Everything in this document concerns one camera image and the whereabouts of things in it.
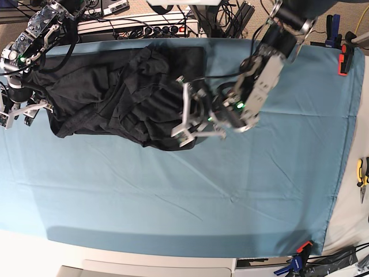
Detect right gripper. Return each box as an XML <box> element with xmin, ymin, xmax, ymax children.
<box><xmin>1</xmin><ymin>83</ymin><xmax>54</xmax><ymax>126</ymax></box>

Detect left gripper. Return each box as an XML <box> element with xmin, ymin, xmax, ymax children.
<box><xmin>176</xmin><ymin>76</ymin><xmax>226</xmax><ymax>139</ymax></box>

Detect black T-shirt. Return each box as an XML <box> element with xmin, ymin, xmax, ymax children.
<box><xmin>29</xmin><ymin>44</ymin><xmax>206</xmax><ymax>151</ymax></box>

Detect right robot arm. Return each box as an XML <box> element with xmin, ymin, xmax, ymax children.
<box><xmin>1</xmin><ymin>1</ymin><xmax>89</xmax><ymax>129</ymax></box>

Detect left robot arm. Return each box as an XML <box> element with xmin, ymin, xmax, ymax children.
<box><xmin>171</xmin><ymin>1</ymin><xmax>336</xmax><ymax>147</ymax></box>

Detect black power strip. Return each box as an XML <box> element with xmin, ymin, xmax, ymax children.
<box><xmin>138</xmin><ymin>25</ymin><xmax>190</xmax><ymax>38</ymax></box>

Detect blue table cloth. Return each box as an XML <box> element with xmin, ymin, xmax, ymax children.
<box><xmin>1</xmin><ymin>46</ymin><xmax>365</xmax><ymax>258</ymax></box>

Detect blue black clamp top right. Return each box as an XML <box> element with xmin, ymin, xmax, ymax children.
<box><xmin>310</xmin><ymin>14</ymin><xmax>342</xmax><ymax>49</ymax></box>

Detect orange black clamp top right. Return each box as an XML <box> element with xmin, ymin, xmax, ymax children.
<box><xmin>338</xmin><ymin>44</ymin><xmax>355</xmax><ymax>76</ymax></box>

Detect blue orange clamp bottom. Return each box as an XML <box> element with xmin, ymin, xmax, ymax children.
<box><xmin>274</xmin><ymin>241</ymin><xmax>313</xmax><ymax>277</ymax></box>

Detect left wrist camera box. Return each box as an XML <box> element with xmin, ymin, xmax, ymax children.
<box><xmin>171</xmin><ymin>124</ymin><xmax>195</xmax><ymax>147</ymax></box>

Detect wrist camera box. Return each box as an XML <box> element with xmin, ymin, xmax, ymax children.
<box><xmin>1</xmin><ymin>111</ymin><xmax>14</xmax><ymax>129</ymax></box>
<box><xmin>171</xmin><ymin>124</ymin><xmax>195</xmax><ymax>147</ymax></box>

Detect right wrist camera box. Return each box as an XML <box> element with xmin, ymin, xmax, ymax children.
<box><xmin>1</xmin><ymin>111</ymin><xmax>14</xmax><ymax>129</ymax></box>

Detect yellow handled pliers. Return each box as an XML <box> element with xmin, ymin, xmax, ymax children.
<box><xmin>356</xmin><ymin>158</ymin><xmax>368</xmax><ymax>204</ymax></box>

